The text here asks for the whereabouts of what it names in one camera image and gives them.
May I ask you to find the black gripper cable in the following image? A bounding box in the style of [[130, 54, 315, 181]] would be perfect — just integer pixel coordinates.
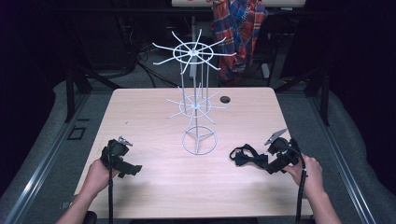
[[285, 146, 309, 224], [106, 150, 115, 224]]

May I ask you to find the person's right hand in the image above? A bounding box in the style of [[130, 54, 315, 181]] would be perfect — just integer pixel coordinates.
[[282, 153, 325, 200]]

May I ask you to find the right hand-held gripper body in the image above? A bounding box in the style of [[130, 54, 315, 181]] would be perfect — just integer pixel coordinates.
[[263, 127, 302, 171]]

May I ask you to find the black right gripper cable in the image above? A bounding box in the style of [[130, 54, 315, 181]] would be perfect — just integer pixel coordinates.
[[285, 146, 309, 224]]

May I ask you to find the plaid cloth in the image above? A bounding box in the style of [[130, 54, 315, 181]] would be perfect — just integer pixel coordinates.
[[210, 0, 269, 87]]

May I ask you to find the grey metal floor rail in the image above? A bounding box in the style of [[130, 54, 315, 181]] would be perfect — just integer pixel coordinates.
[[2, 92, 92, 224], [306, 92, 378, 224]]

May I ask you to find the person's left hand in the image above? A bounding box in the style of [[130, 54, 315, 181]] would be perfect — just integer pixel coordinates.
[[80, 158, 121, 198]]

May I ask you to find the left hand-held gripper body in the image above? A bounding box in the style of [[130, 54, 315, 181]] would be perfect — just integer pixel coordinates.
[[99, 135, 134, 172]]

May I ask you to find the black metal stand frame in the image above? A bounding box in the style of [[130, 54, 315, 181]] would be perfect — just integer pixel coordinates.
[[274, 62, 332, 127], [59, 12, 122, 124]]

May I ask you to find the black bow tie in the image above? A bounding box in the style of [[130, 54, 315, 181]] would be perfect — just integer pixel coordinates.
[[229, 143, 270, 169]]

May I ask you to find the white wire display rack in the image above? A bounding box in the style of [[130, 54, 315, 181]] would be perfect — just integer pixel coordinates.
[[151, 28, 237, 156]]

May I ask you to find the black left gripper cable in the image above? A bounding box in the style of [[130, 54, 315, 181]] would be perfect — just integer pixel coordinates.
[[106, 150, 115, 224]]

